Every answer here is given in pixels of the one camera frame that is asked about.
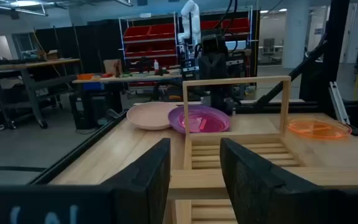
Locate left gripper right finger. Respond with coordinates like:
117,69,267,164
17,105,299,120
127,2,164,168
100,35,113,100
219,138,358,224

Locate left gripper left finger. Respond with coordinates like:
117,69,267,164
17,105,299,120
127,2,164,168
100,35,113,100
0,138,171,224

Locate pink plate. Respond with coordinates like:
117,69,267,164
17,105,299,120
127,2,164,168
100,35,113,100
126,102,180,131

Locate orange transparent plate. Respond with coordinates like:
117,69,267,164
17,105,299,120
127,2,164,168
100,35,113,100
287,119,352,140

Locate purple plate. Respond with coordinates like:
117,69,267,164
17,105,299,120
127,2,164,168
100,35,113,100
168,105,231,134

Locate wooden slatted shelf rack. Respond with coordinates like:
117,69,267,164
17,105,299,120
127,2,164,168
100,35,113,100
166,75,358,224

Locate black computer tower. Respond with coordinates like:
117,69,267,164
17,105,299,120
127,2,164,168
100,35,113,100
69,91,108,130

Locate cluttered white work table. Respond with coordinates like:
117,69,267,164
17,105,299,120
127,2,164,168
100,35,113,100
72,73,183,114

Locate blue storage bin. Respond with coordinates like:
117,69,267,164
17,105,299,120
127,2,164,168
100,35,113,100
82,81,105,91

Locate silver aluminium extrusion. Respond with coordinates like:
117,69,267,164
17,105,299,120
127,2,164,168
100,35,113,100
328,81,351,125

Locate brown cardboard box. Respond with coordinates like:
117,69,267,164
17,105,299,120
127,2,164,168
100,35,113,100
103,58,123,77
37,49,60,61

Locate black partition panels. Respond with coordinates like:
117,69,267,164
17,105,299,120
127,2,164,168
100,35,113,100
34,20,124,74

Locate metal shelving with red bins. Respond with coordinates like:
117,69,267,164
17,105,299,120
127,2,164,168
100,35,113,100
118,6,260,85

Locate white building pillar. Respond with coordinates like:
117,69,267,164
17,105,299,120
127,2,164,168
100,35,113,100
283,0,310,69

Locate wooden top workbench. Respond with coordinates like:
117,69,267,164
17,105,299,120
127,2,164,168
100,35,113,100
0,57,81,130

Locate black aluminium table frame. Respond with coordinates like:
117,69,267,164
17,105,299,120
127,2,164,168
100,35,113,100
28,0,358,186

